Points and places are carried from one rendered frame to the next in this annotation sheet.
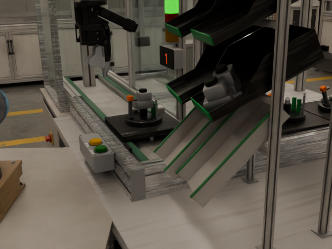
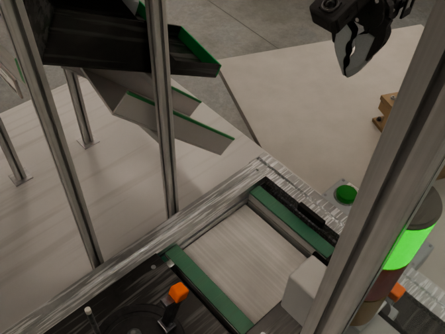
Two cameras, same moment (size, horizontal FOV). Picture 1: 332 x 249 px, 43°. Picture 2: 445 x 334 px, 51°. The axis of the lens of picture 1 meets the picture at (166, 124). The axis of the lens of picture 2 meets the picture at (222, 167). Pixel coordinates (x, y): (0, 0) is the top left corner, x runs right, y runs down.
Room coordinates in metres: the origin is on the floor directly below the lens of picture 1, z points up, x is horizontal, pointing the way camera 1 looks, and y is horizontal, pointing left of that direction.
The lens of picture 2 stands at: (1.68, -0.22, 1.66)
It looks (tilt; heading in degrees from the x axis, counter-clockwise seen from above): 49 degrees down; 158
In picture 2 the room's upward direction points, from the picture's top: 3 degrees clockwise
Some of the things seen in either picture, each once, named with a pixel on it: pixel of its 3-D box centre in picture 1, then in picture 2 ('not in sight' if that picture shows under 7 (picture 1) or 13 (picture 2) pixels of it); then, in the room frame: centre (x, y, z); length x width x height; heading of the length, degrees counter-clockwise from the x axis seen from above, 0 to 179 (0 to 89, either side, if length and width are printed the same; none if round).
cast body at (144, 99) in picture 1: (145, 98); not in sight; (1.51, 0.07, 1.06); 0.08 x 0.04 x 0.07; 113
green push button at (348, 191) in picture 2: (101, 149); (346, 195); (1.25, 0.21, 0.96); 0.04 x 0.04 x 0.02
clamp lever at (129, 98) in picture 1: (132, 105); not in sight; (1.49, 0.12, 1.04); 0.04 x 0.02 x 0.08; 113
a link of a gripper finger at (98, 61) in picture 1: (98, 62); (352, 42); (1.18, 0.18, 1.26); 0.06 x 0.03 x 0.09; 113
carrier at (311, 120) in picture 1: (287, 106); not in sight; (1.52, -0.46, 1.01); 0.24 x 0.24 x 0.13; 23
